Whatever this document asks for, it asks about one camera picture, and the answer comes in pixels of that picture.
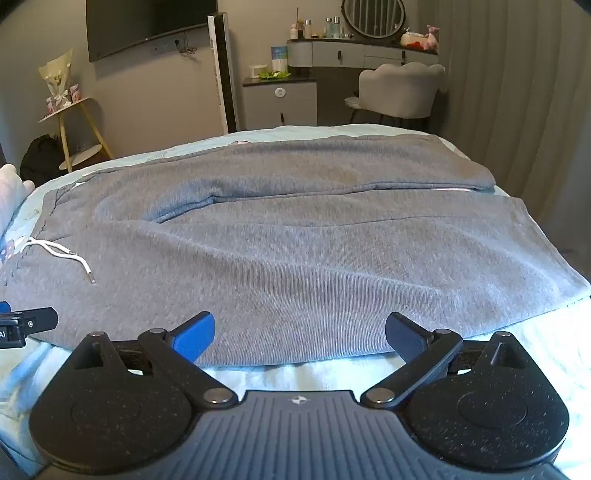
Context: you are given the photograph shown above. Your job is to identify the light blue printed blanket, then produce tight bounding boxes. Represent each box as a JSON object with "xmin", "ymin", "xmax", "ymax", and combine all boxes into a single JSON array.
[{"xmin": 0, "ymin": 124, "xmax": 591, "ymax": 480}]

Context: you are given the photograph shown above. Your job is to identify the black wall television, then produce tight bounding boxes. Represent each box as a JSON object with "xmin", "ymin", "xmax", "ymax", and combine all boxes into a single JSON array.
[{"xmin": 85, "ymin": 0, "xmax": 219, "ymax": 64}]

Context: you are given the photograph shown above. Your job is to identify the grey curtain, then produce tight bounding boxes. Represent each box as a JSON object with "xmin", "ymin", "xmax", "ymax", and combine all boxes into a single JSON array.
[{"xmin": 433, "ymin": 0, "xmax": 591, "ymax": 206}]

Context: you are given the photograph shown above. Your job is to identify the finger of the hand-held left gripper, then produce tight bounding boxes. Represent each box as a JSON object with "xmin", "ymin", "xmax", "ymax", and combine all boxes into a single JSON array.
[{"xmin": 0, "ymin": 301, "xmax": 59, "ymax": 332}]

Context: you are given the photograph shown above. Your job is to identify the grey sweat pants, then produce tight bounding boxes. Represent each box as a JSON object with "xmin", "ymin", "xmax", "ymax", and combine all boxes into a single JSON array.
[{"xmin": 0, "ymin": 134, "xmax": 591, "ymax": 367}]

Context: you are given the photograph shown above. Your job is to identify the wrapped flower bouquet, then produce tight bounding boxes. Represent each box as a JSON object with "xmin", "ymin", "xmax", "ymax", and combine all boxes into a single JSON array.
[{"xmin": 37, "ymin": 48, "xmax": 75, "ymax": 117}]

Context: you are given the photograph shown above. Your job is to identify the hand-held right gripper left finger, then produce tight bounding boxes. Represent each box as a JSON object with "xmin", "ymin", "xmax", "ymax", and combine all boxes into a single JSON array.
[{"xmin": 73, "ymin": 311, "xmax": 236, "ymax": 408}]

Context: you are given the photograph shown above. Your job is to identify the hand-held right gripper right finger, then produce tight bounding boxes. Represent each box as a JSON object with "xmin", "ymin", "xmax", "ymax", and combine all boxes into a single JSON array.
[{"xmin": 360, "ymin": 311, "xmax": 528, "ymax": 409}]

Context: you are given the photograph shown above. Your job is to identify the round black-framed mirror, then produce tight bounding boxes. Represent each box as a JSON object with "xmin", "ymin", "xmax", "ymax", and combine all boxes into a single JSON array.
[{"xmin": 340, "ymin": 0, "xmax": 407, "ymax": 39}]

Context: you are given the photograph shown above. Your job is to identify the black backpack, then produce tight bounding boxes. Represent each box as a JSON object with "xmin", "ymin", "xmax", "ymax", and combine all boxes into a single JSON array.
[{"xmin": 19, "ymin": 134, "xmax": 70, "ymax": 188}]

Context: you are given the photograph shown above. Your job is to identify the grey vanity desk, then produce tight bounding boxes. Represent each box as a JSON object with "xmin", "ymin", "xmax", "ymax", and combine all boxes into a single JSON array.
[{"xmin": 286, "ymin": 37, "xmax": 440, "ymax": 71}]

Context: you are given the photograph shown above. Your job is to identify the pale pink pillow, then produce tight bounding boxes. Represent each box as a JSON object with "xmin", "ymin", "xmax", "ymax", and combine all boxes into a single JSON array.
[{"xmin": 0, "ymin": 163, "xmax": 36, "ymax": 234}]

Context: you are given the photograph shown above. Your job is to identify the grey shell-back chair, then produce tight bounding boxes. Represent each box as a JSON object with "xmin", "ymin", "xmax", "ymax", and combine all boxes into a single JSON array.
[{"xmin": 344, "ymin": 62, "xmax": 447, "ymax": 133}]

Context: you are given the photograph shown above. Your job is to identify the wall socket with cable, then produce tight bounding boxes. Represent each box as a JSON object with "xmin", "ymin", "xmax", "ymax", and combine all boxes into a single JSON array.
[{"xmin": 150, "ymin": 38, "xmax": 197, "ymax": 58}]

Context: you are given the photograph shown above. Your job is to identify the yellow-legged side table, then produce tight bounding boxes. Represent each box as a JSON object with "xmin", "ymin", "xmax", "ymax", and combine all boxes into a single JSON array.
[{"xmin": 38, "ymin": 96, "xmax": 114, "ymax": 173}]

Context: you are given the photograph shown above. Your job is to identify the reed diffuser bottle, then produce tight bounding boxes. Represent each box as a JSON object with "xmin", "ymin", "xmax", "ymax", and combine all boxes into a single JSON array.
[{"xmin": 288, "ymin": 8, "xmax": 306, "ymax": 40}]

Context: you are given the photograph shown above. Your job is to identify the grey nightstand cabinet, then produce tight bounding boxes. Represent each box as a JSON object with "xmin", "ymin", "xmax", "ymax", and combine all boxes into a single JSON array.
[{"xmin": 242, "ymin": 76, "xmax": 319, "ymax": 132}]

